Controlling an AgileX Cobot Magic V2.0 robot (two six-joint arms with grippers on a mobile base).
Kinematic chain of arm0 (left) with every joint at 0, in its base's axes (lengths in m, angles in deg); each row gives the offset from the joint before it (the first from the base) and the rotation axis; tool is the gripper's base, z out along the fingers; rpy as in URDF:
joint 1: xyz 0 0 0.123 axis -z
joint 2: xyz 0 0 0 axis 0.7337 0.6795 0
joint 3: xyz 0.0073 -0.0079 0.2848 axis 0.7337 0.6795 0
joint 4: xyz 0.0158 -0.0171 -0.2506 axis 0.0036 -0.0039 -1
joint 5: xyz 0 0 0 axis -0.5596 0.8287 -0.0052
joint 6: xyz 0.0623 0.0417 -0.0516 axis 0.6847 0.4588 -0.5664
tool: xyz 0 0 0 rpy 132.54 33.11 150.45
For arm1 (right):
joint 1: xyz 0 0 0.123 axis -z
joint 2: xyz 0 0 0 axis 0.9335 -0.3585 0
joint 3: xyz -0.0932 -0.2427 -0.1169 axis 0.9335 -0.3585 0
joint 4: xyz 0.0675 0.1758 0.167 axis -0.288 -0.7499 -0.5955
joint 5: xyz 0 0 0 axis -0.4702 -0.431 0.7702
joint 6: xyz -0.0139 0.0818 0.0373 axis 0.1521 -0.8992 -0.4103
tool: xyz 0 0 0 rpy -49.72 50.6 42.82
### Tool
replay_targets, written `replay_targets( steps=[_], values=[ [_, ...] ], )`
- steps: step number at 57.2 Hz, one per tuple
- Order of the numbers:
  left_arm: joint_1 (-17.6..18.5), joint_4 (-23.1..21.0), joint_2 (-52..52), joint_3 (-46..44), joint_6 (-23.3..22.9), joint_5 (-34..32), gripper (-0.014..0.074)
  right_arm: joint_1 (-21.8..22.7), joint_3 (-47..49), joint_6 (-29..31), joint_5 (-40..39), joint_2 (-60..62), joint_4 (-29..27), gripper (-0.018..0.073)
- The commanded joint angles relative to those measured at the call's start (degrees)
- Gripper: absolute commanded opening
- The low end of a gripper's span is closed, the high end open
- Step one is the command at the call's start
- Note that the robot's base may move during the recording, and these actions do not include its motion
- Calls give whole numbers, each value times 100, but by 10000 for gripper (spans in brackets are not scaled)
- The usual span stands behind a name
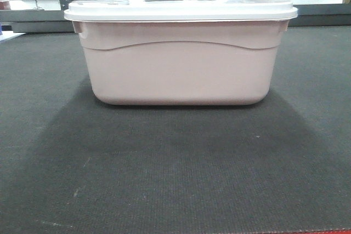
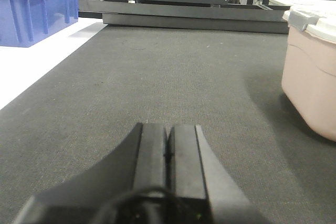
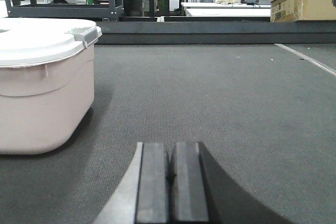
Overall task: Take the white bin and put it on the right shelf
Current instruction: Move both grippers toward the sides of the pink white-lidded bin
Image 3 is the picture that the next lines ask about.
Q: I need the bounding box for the white work table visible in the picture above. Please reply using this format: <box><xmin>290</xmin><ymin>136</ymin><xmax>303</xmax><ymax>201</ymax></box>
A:
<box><xmin>181</xmin><ymin>2</ymin><xmax>271</xmax><ymax>18</ymax></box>

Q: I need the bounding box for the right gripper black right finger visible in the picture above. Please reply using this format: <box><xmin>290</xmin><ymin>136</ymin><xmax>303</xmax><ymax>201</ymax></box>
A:
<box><xmin>171</xmin><ymin>142</ymin><xmax>290</xmax><ymax>223</ymax></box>

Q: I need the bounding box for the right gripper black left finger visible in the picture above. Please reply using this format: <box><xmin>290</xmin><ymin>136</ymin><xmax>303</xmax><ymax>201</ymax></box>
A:
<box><xmin>94</xmin><ymin>142</ymin><xmax>169</xmax><ymax>223</ymax></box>

